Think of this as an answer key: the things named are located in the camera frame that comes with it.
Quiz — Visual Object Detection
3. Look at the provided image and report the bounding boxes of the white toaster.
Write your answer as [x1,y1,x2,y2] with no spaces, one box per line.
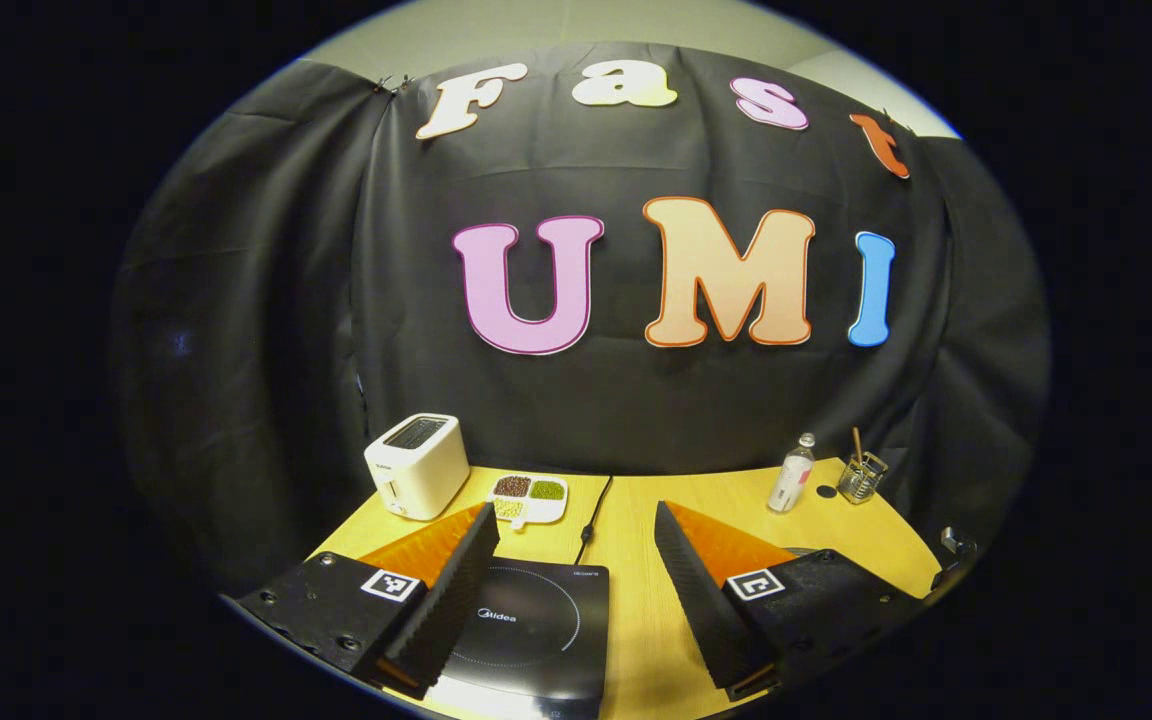
[364,413,471,522]

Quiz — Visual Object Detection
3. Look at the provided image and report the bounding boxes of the clear plastic bottle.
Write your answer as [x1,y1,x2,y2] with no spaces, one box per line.
[768,433,817,515]

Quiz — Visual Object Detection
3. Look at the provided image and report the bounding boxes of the black induction cooktop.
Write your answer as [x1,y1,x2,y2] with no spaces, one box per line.
[423,560,610,719]

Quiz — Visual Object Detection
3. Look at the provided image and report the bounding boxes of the black power cable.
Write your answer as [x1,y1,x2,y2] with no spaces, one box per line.
[576,476,615,566]

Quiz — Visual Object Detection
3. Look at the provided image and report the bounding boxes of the clear glass holder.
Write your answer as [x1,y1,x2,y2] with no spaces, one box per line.
[837,451,889,505]

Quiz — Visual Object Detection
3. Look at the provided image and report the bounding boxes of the white divided bean dish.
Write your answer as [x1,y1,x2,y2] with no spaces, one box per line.
[487,473,569,531]

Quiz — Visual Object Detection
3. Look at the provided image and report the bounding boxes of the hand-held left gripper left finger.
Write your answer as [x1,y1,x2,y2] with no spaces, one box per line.
[226,503,500,701]

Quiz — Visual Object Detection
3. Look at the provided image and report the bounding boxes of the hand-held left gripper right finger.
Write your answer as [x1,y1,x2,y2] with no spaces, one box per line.
[654,501,927,704]

